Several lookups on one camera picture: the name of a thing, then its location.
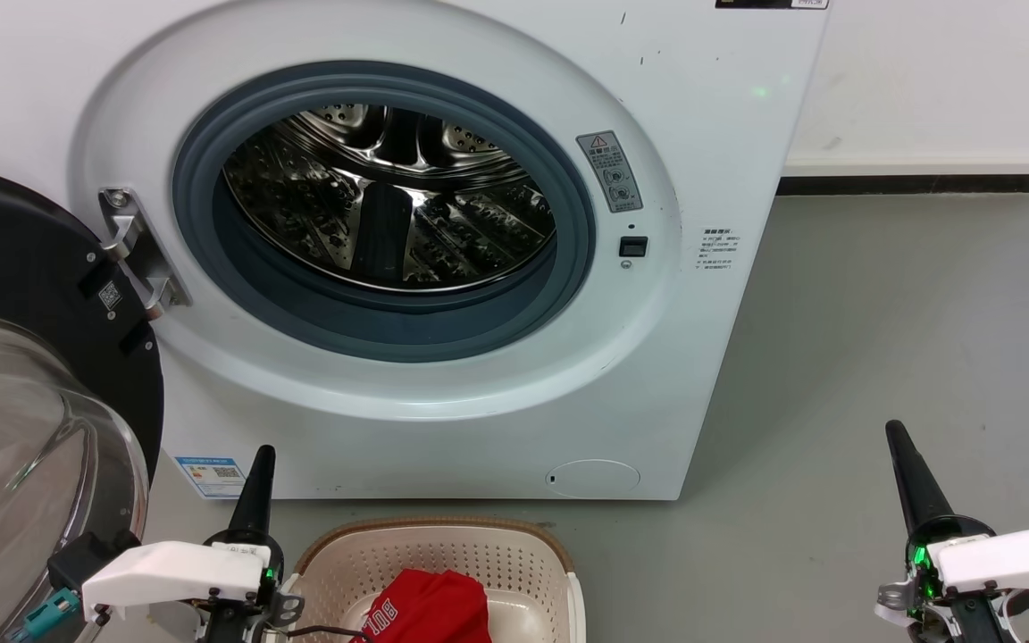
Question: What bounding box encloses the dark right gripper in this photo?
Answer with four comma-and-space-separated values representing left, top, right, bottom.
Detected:
876, 421, 1029, 643

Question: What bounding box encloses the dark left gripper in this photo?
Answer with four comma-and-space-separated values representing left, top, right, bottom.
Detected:
197, 445, 304, 643

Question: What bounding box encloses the red garment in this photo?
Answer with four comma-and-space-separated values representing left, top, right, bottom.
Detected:
352, 570, 493, 643

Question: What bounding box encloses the beige perforated laundry basket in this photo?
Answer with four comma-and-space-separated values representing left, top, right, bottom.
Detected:
287, 516, 587, 643

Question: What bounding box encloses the black glass washer door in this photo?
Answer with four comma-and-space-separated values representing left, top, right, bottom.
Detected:
0, 163, 165, 643

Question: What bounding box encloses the stainless steel washing machine drum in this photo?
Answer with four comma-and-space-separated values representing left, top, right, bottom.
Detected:
222, 104, 557, 293

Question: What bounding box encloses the blue energy label sticker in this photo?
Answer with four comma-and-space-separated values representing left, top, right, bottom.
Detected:
173, 455, 246, 499

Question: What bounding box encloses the grey rubber door gasket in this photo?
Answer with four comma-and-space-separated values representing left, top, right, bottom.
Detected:
172, 61, 598, 363

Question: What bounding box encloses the metal door hinge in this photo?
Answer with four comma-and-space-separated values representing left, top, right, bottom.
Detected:
99, 188, 189, 321

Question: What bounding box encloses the black baseboard strip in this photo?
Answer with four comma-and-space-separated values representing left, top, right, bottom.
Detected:
778, 173, 1029, 196

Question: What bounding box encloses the small printed text sticker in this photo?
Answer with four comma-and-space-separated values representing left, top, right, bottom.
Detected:
698, 228, 739, 271

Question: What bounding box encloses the round filter access cover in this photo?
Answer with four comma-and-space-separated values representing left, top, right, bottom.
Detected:
546, 459, 641, 499

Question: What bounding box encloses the white front-load washing machine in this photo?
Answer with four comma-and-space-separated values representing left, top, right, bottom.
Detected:
0, 0, 830, 501

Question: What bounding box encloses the grey warning triangle sticker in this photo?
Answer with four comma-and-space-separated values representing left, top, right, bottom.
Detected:
576, 131, 644, 213

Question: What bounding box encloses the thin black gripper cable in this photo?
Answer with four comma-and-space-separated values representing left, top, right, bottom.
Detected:
287, 623, 374, 642

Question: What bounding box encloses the teal cable connector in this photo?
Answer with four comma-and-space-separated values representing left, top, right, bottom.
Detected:
5, 588, 79, 643

